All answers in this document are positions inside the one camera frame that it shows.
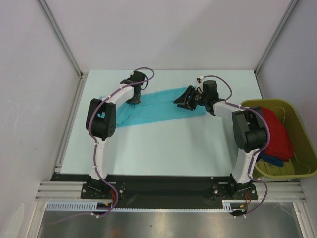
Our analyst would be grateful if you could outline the turquoise t shirt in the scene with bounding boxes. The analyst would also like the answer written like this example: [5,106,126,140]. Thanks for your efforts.
[99,85,207,128]

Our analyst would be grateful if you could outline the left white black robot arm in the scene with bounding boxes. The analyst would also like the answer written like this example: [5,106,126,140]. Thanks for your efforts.
[86,70,151,198]

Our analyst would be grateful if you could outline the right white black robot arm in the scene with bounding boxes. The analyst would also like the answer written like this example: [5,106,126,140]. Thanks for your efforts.
[174,77,270,200]

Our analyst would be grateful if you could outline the blue t shirt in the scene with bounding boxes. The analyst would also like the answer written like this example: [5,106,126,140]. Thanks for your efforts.
[257,151,284,167]

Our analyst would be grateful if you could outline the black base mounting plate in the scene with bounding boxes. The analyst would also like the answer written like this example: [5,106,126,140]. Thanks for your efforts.
[51,174,258,209]

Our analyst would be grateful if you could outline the olive green plastic bin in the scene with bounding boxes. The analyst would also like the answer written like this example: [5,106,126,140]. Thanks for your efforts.
[241,99,317,182]

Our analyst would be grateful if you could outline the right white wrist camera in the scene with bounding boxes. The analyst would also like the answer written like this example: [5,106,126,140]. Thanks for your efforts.
[196,76,205,94]

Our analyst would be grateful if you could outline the right aluminium frame post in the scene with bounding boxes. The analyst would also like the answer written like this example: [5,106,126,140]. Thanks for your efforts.
[254,0,300,77]

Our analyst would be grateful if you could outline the aluminium frame post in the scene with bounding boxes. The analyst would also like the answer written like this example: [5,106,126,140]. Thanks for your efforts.
[36,0,83,78]
[254,0,300,77]

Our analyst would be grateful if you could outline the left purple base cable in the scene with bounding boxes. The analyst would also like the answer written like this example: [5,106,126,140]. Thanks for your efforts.
[48,189,119,225]

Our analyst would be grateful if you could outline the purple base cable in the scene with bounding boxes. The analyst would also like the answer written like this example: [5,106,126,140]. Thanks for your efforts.
[48,189,119,225]
[232,182,269,219]

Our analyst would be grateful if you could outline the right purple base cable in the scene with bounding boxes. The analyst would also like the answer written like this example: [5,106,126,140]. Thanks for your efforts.
[232,182,269,219]

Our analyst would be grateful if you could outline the white slotted cable duct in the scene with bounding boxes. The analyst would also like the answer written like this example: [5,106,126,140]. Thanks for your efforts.
[45,201,246,213]

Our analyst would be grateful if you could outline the left aluminium frame post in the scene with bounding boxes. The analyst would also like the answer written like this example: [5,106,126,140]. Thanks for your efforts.
[36,0,83,78]

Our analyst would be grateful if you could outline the aluminium front rail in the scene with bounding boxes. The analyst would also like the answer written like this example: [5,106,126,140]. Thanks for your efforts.
[35,181,306,202]

